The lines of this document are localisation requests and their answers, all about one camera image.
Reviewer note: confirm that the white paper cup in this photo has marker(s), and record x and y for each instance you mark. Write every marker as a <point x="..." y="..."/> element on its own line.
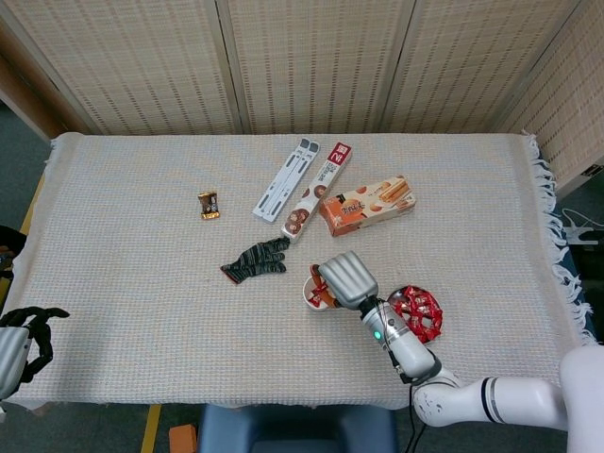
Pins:
<point x="306" y="288"/>

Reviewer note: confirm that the bamboo folding screen panel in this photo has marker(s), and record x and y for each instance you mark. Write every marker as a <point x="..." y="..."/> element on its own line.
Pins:
<point x="28" y="85"/>
<point x="472" y="66"/>
<point x="141" y="66"/>
<point x="321" y="66"/>
<point x="575" y="118"/>

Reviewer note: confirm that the person in dark clothes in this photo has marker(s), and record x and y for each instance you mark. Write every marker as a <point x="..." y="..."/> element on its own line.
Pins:
<point x="9" y="240"/>

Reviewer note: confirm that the orange block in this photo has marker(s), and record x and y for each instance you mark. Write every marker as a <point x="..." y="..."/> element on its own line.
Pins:
<point x="183" y="439"/>

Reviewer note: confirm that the brown gold snack packet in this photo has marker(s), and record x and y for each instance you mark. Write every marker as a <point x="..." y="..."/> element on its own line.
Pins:
<point x="209" y="205"/>

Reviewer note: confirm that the blue padded seat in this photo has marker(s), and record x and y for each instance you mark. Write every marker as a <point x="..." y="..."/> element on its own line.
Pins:
<point x="297" y="429"/>

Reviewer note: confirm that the long white cookie box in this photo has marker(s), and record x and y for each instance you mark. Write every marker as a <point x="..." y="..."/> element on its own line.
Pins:
<point x="321" y="181"/>

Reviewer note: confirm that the metal bowl of red candies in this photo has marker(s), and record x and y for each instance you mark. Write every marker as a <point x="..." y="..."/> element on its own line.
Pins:
<point x="397" y="296"/>

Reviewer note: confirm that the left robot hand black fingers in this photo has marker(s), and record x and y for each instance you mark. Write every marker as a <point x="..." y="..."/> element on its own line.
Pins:
<point x="11" y="354"/>

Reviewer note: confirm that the white grey folding stand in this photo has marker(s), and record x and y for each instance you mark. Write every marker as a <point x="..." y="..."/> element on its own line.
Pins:
<point x="283" y="184"/>

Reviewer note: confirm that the beige woven tablecloth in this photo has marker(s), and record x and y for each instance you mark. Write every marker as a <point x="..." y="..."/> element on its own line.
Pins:
<point x="141" y="283"/>

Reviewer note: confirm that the black grey knit glove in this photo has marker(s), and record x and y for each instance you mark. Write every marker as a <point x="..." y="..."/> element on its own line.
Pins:
<point x="255" y="259"/>

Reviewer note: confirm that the white plastic bracket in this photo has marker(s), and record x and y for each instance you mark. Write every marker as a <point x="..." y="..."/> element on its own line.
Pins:
<point x="578" y="233"/>

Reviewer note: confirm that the orange wafer roll box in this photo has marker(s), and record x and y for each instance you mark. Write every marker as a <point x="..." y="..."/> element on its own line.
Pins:
<point x="368" y="205"/>

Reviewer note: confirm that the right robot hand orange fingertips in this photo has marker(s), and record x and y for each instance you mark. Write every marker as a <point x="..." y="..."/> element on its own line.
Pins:
<point x="351" y="280"/>

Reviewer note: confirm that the red candy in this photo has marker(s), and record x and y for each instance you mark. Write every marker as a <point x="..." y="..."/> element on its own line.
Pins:
<point x="313" y="298"/>
<point x="322" y="289"/>
<point x="436" y="315"/>
<point x="426" y="334"/>

